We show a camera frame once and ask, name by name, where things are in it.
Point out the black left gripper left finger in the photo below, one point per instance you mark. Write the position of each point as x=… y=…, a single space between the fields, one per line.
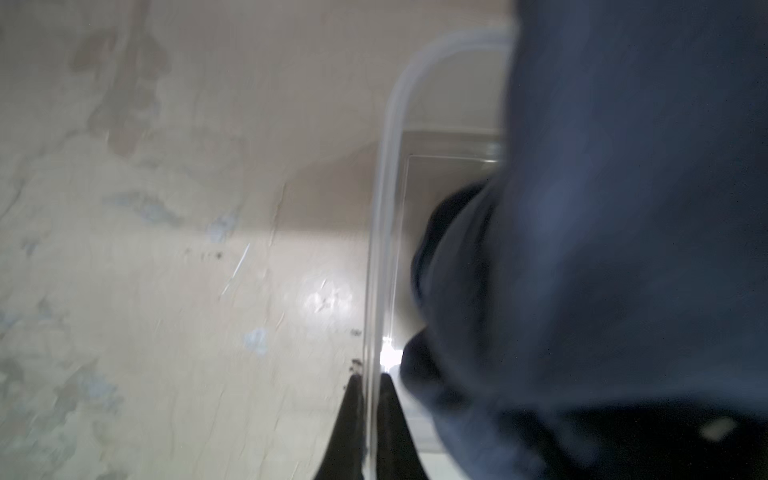
x=345 y=452

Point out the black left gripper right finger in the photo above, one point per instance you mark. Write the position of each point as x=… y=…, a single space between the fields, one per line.
x=396 y=454

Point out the grey cleaning cloth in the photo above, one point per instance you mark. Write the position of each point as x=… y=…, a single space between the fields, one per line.
x=597 y=308

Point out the blue-rimmed clear lunch box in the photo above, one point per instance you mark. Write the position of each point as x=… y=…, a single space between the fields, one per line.
x=442 y=131

